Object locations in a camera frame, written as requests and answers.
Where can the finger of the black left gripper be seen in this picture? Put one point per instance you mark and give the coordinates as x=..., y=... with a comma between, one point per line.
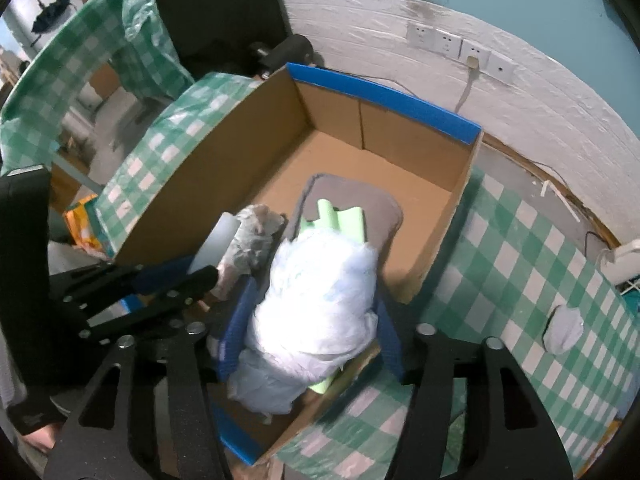
x=160, y=279

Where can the light blue knitted sock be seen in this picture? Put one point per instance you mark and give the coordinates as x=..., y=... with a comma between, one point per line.
x=564, y=329

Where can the person's left hand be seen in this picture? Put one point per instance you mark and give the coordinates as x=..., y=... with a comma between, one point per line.
x=44, y=438

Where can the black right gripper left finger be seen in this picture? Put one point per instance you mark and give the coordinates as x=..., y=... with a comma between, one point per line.
x=111, y=431

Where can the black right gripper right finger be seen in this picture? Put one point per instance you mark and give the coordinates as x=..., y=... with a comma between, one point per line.
x=507, y=432

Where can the white wall socket strip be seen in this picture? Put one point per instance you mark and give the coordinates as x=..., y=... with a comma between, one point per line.
x=465, y=51

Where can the grey fleece-lined garment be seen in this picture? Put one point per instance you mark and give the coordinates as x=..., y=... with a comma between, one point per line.
x=356, y=208

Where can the white electric kettle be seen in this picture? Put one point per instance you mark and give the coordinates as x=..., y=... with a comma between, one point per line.
x=622, y=264

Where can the yellow package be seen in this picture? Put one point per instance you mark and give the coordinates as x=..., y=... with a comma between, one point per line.
x=84, y=226

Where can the grey patterned cloth bundle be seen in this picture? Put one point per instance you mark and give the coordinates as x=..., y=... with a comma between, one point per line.
x=250, y=247

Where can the white fluffy soft bundle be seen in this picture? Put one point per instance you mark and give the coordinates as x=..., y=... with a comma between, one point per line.
x=271, y=374

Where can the blue cardboard storage box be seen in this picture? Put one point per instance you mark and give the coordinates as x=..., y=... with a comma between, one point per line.
x=304, y=142

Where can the green checkered tablecloth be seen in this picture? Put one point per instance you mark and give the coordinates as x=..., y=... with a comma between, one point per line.
x=501, y=270

